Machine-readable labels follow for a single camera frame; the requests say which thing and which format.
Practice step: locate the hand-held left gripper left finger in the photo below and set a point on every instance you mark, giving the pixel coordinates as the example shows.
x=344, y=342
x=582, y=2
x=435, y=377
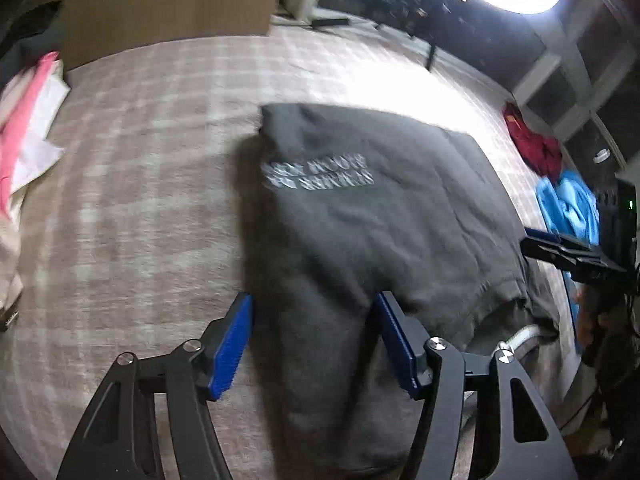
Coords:
x=232, y=345

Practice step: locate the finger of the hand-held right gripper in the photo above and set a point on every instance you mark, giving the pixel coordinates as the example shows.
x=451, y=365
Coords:
x=570, y=257
x=542, y=233

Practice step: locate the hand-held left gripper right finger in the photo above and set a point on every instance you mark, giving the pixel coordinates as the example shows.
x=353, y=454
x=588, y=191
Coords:
x=395, y=345

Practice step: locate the dark grey printed shirt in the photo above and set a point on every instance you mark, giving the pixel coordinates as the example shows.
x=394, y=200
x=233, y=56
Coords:
x=375, y=235

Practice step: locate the beige clothes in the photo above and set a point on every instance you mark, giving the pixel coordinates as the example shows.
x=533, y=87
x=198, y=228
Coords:
x=7, y=260

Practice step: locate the person's right hand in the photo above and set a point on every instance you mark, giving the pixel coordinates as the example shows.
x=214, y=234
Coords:
x=592, y=320

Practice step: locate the bright blue cloth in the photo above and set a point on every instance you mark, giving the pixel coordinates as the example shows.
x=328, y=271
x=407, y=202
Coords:
x=570, y=205

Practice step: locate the red cloth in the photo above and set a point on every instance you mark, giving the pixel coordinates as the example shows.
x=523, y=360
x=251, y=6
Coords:
x=535, y=150

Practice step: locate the pink plaid blanket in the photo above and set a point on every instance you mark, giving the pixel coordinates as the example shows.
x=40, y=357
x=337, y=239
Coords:
x=150, y=185

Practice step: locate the black tripod stand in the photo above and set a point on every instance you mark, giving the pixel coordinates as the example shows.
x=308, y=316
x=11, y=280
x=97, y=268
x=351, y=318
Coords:
x=431, y=55

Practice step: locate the white cloth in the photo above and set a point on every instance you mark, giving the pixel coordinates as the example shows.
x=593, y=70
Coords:
x=42, y=155

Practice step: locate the pink cloth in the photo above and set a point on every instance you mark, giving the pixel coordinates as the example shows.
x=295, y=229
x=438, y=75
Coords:
x=20, y=125

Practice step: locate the wooden cabinet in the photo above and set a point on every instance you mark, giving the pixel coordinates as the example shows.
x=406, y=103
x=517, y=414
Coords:
x=160, y=5

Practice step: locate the white window frame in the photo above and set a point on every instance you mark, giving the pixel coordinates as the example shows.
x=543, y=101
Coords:
x=542, y=77

